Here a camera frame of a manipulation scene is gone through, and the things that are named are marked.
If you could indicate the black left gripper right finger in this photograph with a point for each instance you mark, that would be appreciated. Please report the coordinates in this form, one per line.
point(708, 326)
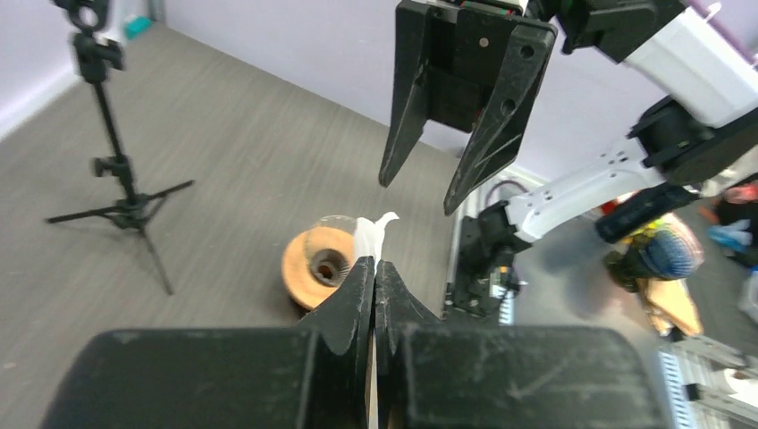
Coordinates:
point(437, 375)

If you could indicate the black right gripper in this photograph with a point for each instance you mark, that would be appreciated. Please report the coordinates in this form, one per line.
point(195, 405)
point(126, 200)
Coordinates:
point(473, 66)

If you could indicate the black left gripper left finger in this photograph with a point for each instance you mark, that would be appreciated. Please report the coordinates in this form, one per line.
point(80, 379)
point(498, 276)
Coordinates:
point(310, 375)

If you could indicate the wooden ring collar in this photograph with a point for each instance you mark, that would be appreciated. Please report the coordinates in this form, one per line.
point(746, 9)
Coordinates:
point(301, 286)

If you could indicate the clear glass dripper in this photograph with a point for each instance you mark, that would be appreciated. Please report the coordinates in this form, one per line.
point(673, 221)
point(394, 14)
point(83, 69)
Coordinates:
point(329, 249)

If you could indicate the white paper coffee filter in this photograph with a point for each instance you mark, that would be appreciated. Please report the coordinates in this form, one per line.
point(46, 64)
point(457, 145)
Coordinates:
point(368, 242)

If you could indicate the blue dripper on stand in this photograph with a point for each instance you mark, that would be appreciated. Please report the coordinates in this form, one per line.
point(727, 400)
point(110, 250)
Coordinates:
point(664, 254)

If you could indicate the brown paper filters pile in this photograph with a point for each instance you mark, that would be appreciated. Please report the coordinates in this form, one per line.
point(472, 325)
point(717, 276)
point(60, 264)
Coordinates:
point(668, 305)

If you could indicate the teal block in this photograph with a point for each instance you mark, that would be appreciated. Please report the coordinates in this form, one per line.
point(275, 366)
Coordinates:
point(135, 25)

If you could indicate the black microphone tripod stand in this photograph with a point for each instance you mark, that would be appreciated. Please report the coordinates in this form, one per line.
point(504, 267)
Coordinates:
point(95, 58)

